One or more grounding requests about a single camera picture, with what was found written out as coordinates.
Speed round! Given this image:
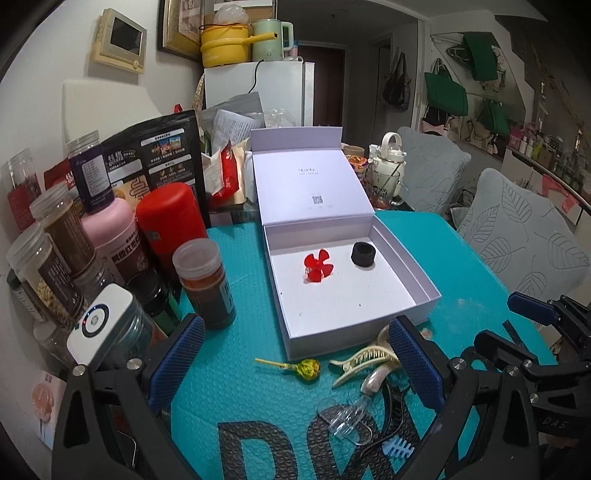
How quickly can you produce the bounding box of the grey leaf cushion far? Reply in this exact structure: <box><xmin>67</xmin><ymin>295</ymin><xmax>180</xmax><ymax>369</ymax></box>
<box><xmin>398</xmin><ymin>127</ymin><xmax>472</xmax><ymax>215</ymax></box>

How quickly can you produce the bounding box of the framed picture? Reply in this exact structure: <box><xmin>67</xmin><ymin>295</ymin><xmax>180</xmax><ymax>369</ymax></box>
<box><xmin>157</xmin><ymin>0</ymin><xmax>204</xmax><ymax>60</ymax></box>

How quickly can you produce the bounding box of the cream claw hair clip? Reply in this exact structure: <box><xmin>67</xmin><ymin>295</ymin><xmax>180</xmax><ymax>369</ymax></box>
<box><xmin>329</xmin><ymin>345</ymin><xmax>401</xmax><ymax>388</ymax></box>

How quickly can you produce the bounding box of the green electric kettle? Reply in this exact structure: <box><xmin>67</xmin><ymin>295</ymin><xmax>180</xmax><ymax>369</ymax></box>
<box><xmin>252</xmin><ymin>19</ymin><xmax>294</xmax><ymax>62</ymax></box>

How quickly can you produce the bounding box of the teal bubble mailer mat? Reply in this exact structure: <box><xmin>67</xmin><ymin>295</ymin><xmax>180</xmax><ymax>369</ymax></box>
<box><xmin>168</xmin><ymin>209</ymin><xmax>558</xmax><ymax>480</ymax></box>

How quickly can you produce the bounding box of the black round hair tie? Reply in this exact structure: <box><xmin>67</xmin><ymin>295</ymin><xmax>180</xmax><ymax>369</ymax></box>
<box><xmin>351</xmin><ymin>240</ymin><xmax>377</xmax><ymax>269</ymax></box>

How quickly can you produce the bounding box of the red cylindrical canister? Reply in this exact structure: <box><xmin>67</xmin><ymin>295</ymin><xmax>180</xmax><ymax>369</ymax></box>
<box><xmin>135</xmin><ymin>182</ymin><xmax>207</xmax><ymax>275</ymax></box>

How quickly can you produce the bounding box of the black long hair clip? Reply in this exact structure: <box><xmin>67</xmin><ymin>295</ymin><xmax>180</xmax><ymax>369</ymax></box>
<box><xmin>381</xmin><ymin>381</ymin><xmax>411</xmax><ymax>439</ymax></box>

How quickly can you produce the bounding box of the glass measuring jug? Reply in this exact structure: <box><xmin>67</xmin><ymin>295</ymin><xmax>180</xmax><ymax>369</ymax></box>
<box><xmin>365</xmin><ymin>162</ymin><xmax>409</xmax><ymax>210</ymax></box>

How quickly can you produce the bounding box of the black snack pouch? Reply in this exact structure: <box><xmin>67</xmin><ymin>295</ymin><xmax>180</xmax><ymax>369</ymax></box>
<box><xmin>101</xmin><ymin>110</ymin><xmax>211</xmax><ymax>227</ymax></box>

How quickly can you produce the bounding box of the brown spice jar clear lid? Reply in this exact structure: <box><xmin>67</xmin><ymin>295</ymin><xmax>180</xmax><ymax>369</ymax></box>
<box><xmin>172</xmin><ymin>238</ymin><xmax>236</xmax><ymax>330</ymax></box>

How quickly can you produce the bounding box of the yellow lollipop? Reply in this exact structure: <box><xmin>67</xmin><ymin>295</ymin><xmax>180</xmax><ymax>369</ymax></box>
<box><xmin>254</xmin><ymin>358</ymin><xmax>322</xmax><ymax>382</ymax></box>

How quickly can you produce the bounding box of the yellow pot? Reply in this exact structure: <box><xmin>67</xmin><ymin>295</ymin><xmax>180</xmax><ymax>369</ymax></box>
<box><xmin>200</xmin><ymin>24</ymin><xmax>279</xmax><ymax>68</ymax></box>

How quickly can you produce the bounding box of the red flower hair clip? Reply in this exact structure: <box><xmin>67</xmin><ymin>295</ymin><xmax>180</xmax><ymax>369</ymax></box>
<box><xmin>304</xmin><ymin>249</ymin><xmax>334</xmax><ymax>283</ymax></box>

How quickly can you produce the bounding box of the instant noodle cup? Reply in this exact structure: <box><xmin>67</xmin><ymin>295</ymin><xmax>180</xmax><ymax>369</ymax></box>
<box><xmin>342</xmin><ymin>145</ymin><xmax>370</xmax><ymax>182</ymax></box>

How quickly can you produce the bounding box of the beige marbled wave clip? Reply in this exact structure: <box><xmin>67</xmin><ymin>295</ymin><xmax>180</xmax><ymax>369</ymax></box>
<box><xmin>361</xmin><ymin>327</ymin><xmax>400</xmax><ymax>397</ymax></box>

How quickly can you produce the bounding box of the green tote bag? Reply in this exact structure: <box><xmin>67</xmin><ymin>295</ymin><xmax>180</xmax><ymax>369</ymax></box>
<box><xmin>425</xmin><ymin>58</ymin><xmax>469</xmax><ymax>117</ymax></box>

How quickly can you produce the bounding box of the clear plastic hair clip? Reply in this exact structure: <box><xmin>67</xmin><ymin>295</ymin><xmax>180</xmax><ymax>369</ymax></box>
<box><xmin>317</xmin><ymin>395</ymin><xmax>374</xmax><ymax>447</ymax></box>

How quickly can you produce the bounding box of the wall intercom panel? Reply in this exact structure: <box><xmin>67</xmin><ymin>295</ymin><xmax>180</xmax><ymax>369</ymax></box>
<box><xmin>90</xmin><ymin>8</ymin><xmax>147</xmax><ymax>74</ymax></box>

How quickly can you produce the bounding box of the lavender open gift box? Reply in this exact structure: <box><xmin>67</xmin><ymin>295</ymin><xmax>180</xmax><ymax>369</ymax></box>
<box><xmin>250</xmin><ymin>127</ymin><xmax>441</xmax><ymax>360</ymax></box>

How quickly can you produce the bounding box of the grey leaf cushion near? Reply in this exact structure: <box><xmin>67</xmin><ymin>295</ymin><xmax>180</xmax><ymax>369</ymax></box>
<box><xmin>458</xmin><ymin>168</ymin><xmax>590</xmax><ymax>301</ymax></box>

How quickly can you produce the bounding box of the white refrigerator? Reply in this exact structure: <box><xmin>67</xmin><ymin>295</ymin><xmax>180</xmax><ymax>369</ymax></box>
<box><xmin>204</xmin><ymin>59</ymin><xmax>315</xmax><ymax>126</ymax></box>

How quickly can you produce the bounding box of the blue fishbone hair clip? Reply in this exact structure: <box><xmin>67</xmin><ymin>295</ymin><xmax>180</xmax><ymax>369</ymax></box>
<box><xmin>382</xmin><ymin>435</ymin><xmax>415</xmax><ymax>460</ymax></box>

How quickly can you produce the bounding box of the purple label jar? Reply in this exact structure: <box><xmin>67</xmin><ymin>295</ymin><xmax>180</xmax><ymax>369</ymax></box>
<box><xmin>66</xmin><ymin>130</ymin><xmax>114</xmax><ymax>215</ymax></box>

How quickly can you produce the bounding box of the grey leaf cushion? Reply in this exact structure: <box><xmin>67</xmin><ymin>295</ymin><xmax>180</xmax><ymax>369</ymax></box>
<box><xmin>398</xmin><ymin>127</ymin><xmax>472</xmax><ymax>215</ymax></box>
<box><xmin>458</xmin><ymin>168</ymin><xmax>590</xmax><ymax>301</ymax></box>

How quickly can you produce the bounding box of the pink lidded jar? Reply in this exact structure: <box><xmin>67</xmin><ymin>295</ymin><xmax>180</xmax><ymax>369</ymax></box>
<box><xmin>82</xmin><ymin>197</ymin><xmax>148</xmax><ymax>286</ymax></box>

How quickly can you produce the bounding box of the white cream kettle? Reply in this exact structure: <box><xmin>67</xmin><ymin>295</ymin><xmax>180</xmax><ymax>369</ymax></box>
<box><xmin>369</xmin><ymin>132</ymin><xmax>407</xmax><ymax>210</ymax></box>

